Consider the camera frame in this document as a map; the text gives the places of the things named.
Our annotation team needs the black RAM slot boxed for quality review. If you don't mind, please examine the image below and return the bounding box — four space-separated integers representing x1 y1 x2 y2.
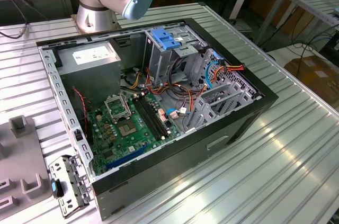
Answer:
133 98 163 142
137 96 165 140
144 95 171 137
140 96 168 139

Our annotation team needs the green motherboard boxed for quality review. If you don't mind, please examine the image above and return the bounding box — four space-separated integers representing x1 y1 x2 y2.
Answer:
87 93 183 177

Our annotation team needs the blue expansion slot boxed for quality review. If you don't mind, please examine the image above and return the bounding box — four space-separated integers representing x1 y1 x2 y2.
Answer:
105 144 149 171

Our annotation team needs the silver disk bay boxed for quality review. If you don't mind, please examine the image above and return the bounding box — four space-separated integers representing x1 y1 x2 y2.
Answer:
183 80 256 133

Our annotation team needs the orange red wire bundle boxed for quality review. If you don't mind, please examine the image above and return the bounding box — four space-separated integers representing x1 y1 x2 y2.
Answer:
142 67 207 119

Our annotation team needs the blue plastic drive latch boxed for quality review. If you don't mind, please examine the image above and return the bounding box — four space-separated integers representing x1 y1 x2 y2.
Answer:
150 28 181 51

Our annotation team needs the flat brown cardboard box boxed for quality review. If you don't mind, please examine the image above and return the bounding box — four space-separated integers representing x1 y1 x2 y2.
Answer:
284 54 339 103

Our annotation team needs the light blue board wire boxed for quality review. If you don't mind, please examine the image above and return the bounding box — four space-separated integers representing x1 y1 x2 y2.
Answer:
166 107 192 116

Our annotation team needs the red black twisted wire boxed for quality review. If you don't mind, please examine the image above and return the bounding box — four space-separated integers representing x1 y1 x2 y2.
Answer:
72 87 90 136

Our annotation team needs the blue disk data wire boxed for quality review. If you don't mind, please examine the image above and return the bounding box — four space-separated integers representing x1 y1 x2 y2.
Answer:
205 61 225 89

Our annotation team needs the CPU socket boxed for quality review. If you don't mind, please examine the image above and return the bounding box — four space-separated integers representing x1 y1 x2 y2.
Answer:
116 118 139 138

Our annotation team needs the metal socket cover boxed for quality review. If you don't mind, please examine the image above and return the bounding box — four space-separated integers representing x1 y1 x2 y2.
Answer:
104 93 132 123

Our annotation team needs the silver drive cage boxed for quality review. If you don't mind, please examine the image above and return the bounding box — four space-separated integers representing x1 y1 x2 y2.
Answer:
142 24 210 88

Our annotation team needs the grey parts rack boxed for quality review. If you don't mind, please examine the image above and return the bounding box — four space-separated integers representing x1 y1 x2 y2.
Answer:
0 114 52 218

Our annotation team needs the silver card retention bracket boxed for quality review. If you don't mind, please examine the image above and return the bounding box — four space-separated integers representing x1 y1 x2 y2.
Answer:
48 155 92 218

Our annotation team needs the orange disk power wire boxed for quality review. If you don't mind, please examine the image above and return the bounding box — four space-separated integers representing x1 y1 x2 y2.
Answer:
211 61 246 82

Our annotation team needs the black open PC case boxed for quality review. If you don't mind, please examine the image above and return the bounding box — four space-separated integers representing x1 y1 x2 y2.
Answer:
35 17 280 221

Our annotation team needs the yellow black wire bundle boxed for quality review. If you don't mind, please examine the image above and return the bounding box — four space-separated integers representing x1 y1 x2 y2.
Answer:
120 67 145 92

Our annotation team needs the black latch blue button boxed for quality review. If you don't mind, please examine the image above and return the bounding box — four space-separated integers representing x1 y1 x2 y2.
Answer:
50 178 64 199

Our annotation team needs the grey power supply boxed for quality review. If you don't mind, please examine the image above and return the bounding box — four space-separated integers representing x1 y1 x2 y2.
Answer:
55 41 122 105

